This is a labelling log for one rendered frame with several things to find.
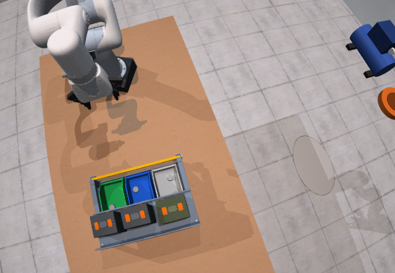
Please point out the grey metal shelf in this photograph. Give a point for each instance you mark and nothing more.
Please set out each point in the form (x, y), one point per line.
(152, 230)

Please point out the olive green case with orange latches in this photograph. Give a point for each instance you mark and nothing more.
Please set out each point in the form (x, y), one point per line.
(172, 209)

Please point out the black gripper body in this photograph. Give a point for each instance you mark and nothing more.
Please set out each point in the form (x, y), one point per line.
(96, 88)

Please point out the green open bin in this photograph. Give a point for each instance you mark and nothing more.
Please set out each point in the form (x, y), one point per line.
(113, 193)

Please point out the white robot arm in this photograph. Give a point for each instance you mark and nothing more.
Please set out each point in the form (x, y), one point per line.
(69, 41)

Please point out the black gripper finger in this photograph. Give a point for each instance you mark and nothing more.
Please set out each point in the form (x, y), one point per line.
(71, 96)
(118, 82)

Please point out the dark grey case with orange latches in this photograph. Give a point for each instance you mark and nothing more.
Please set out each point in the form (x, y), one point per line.
(107, 224)
(136, 216)

